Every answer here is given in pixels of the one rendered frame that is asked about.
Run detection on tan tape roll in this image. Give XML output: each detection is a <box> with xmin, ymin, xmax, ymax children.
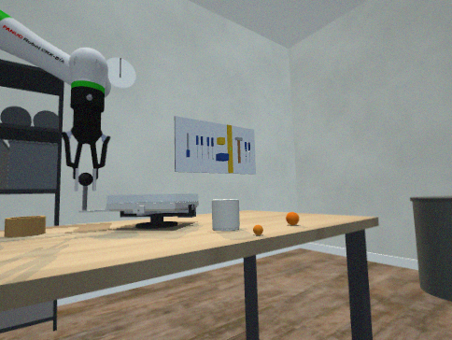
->
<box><xmin>4</xmin><ymin>216</ymin><xmax>46</xmax><ymax>237</ymax></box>

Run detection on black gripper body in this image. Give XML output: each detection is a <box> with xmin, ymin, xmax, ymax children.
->
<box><xmin>71</xmin><ymin>106</ymin><xmax>103</xmax><ymax>145</ymax></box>

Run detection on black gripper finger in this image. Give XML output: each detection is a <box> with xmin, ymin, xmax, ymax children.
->
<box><xmin>90</xmin><ymin>132</ymin><xmax>110</xmax><ymax>191</ymax></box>
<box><xmin>62</xmin><ymin>131</ymin><xmax>85</xmax><ymax>191</ymax></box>

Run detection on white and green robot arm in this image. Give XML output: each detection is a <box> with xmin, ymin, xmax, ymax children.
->
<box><xmin>0</xmin><ymin>10</ymin><xmax>111</xmax><ymax>113</ymax></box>

